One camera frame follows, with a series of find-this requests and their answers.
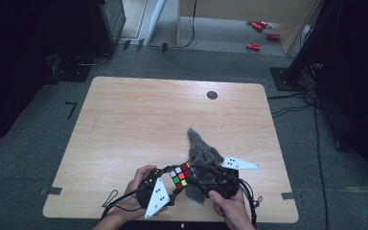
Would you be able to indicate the black equipment cabinet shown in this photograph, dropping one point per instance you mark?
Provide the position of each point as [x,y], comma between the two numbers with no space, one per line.
[107,25]

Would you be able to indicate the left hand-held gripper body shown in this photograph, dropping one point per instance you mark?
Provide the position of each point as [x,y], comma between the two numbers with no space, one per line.
[156,196]

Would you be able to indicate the grey tape strip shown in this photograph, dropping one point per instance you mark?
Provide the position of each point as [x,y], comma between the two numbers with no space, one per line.
[51,191]
[288,195]

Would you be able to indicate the person's left hand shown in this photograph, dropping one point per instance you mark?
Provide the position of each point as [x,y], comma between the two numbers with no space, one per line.
[133,198]

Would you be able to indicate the multicoloured puzzle cube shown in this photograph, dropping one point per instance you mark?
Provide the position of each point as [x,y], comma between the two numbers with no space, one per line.
[180,175]

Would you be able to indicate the person's right hand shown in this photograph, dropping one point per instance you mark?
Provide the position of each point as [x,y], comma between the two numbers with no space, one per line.
[228,204]

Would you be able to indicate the black stand with base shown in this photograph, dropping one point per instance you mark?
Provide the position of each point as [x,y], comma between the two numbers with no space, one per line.
[300,64]

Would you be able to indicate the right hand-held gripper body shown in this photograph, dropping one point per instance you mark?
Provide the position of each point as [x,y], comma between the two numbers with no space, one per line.
[226,179]

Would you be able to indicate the white panel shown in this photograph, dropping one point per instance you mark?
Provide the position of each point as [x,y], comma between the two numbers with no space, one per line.
[155,17]

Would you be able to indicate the round black table grommet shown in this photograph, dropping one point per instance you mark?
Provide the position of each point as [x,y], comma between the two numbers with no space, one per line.
[212,95]

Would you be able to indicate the grey knitted cloth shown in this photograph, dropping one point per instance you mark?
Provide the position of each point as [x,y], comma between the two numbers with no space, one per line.
[202,153]

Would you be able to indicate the red can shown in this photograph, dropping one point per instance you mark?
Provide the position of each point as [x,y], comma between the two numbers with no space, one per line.
[264,24]
[273,36]
[257,27]
[253,47]

